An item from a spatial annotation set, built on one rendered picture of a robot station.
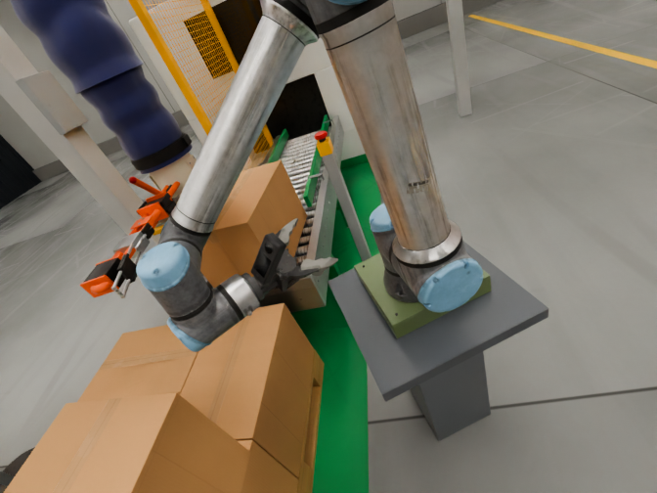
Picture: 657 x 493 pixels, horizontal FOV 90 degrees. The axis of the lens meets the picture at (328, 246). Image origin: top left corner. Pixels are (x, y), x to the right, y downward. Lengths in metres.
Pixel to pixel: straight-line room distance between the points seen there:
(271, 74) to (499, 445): 1.53
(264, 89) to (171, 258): 0.34
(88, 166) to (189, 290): 1.97
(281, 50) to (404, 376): 0.80
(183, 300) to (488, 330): 0.76
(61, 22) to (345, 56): 0.97
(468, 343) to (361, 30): 0.77
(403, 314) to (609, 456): 0.99
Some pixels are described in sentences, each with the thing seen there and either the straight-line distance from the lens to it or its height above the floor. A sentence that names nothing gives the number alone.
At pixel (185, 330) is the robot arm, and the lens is 0.71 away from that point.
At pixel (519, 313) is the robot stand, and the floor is 0.75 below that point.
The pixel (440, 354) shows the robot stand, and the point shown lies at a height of 0.75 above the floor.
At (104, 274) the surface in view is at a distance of 0.98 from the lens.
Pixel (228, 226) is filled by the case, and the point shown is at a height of 0.95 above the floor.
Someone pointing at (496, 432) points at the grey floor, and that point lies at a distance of 1.69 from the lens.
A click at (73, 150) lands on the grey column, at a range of 2.55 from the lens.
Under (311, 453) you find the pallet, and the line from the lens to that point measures 1.79.
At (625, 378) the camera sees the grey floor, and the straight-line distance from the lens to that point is 1.88.
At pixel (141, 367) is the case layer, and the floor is 0.54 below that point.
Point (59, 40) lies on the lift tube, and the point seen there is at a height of 1.73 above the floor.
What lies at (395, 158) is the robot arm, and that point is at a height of 1.32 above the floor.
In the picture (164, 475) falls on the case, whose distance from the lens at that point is 1.00.
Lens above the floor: 1.58
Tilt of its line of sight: 35 degrees down
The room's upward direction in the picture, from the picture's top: 24 degrees counter-clockwise
